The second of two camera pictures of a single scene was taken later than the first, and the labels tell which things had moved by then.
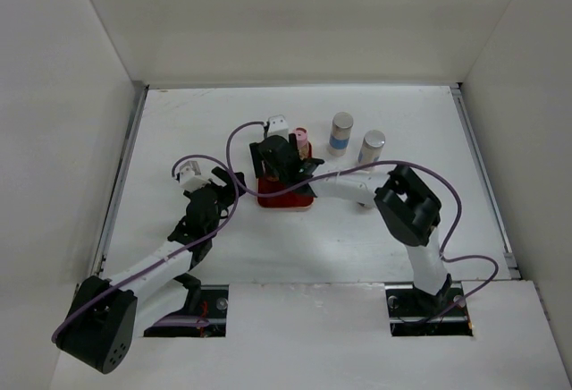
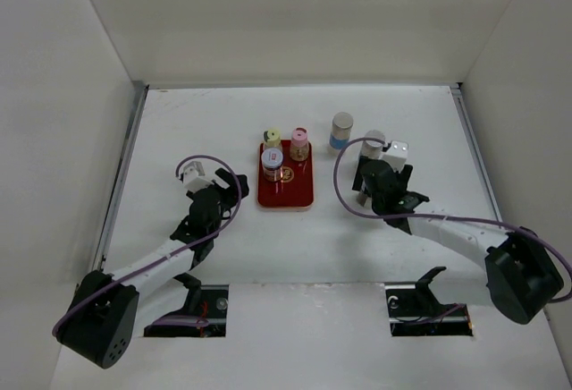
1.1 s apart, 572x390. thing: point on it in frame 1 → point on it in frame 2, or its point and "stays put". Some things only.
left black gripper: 227,192 stays put
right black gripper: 257,156 → 404,176
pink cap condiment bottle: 305,148 stays put
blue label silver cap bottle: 339,140 stays put
